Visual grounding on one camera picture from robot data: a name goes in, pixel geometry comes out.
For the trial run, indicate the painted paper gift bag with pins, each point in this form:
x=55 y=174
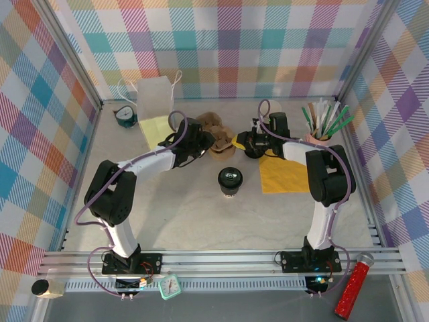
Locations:
x=154 y=97

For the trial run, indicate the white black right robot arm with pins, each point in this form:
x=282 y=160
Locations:
x=321 y=228

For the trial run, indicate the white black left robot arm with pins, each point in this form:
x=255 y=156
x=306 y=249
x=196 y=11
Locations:
x=120 y=241

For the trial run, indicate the yellow paper napkin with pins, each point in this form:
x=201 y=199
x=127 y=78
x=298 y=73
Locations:
x=281 y=177

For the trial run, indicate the green stir stick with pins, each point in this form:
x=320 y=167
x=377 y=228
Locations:
x=347 y=122
x=334 y=114
x=342 y=115
x=306 y=117

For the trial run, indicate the pink cup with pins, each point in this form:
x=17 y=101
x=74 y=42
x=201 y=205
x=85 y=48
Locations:
x=315 y=140

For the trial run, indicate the brown stir stick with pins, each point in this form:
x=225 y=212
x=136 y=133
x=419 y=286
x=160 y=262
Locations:
x=312 y=115

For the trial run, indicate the white stir stick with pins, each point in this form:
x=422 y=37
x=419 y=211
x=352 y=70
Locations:
x=326 y=115
x=338 y=102
x=320 y=110

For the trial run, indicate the dark teal alarm clock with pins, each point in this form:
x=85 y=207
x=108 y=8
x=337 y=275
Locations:
x=125 y=115

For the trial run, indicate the mint square clock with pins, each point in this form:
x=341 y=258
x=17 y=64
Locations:
x=170 y=286

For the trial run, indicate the small circuit board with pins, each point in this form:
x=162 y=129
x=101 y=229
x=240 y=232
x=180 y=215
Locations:
x=316 y=282
x=129 y=284

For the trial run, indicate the red glitter microphone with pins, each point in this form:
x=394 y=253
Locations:
x=352 y=285

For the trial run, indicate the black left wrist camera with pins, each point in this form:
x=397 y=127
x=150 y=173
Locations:
x=189 y=129

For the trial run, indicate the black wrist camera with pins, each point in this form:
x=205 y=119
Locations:
x=189 y=129
x=279 y=124

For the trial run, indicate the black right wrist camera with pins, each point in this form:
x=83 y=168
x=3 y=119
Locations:
x=279 y=124

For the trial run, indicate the aluminium frame rail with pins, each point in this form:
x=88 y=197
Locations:
x=218 y=261

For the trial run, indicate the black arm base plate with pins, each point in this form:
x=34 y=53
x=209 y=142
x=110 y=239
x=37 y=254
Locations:
x=151 y=263
x=291 y=261

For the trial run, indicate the aluminium frame post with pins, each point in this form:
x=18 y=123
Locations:
x=74 y=57
x=362 y=50

